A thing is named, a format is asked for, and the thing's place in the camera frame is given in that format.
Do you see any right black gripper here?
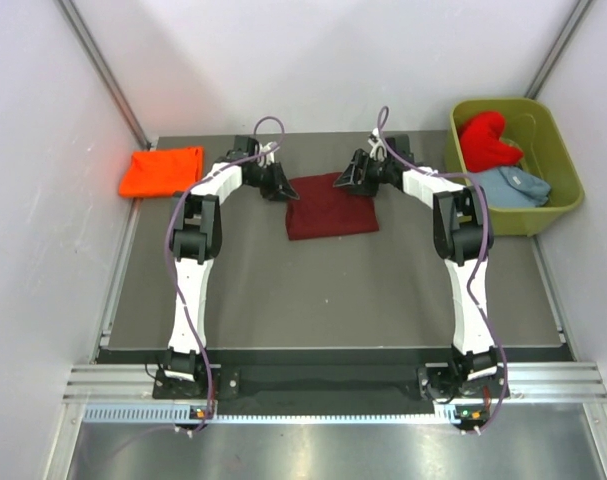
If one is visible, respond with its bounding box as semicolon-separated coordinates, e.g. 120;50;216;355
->
333;150;393;198

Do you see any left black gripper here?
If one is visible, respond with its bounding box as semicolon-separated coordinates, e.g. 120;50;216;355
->
246;159;299;202

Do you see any dark red t shirt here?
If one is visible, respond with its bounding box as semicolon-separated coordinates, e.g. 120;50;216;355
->
285;172;379;241

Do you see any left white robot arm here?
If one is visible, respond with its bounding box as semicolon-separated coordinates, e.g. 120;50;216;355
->
161;136;299;402

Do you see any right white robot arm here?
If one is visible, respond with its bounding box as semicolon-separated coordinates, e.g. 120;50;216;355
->
334;129;502;401

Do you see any orange folded t shirt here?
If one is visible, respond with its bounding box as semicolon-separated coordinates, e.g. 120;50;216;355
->
118;146;204;198

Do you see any bright red t shirt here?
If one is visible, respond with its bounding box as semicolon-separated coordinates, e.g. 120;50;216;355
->
458;111;524;173

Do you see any blue t shirt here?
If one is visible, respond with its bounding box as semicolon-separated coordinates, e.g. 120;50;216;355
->
469;166;551;209

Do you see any green plastic bin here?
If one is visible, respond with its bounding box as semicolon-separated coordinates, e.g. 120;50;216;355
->
444;97;584;237

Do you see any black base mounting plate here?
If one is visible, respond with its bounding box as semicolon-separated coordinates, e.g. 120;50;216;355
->
151;362;513;416

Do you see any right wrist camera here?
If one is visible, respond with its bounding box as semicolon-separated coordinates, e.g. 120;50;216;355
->
368;128;387;162

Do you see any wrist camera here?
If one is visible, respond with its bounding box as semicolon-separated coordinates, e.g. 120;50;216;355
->
257;142;279;167
368;128;387;162

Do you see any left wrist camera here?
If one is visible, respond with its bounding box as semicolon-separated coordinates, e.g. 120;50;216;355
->
257;142;279;167

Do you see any aluminium frame rail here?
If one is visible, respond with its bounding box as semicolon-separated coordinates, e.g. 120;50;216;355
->
63;362;607;403

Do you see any grey slotted cable duct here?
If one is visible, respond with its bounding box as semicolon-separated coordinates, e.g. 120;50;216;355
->
83;404;481;426

